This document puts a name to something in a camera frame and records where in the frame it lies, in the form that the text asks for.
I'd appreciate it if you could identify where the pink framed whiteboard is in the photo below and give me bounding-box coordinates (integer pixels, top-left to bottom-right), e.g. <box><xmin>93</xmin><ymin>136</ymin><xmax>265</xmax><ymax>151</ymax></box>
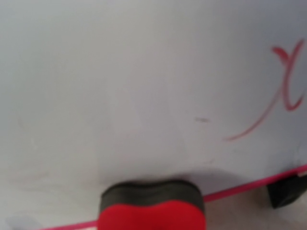
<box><xmin>0</xmin><ymin>0</ymin><xmax>307</xmax><ymax>230</ymax></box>

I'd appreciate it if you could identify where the red black whiteboard eraser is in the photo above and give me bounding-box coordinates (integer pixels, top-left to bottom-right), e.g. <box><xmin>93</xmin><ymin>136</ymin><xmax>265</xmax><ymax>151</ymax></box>
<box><xmin>96</xmin><ymin>180</ymin><xmax>206</xmax><ymax>230</ymax></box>

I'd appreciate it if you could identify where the wire whiteboard easel stand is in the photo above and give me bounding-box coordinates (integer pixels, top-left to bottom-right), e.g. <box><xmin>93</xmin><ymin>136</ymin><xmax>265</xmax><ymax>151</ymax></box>
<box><xmin>267</xmin><ymin>175</ymin><xmax>307</xmax><ymax>209</ymax></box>

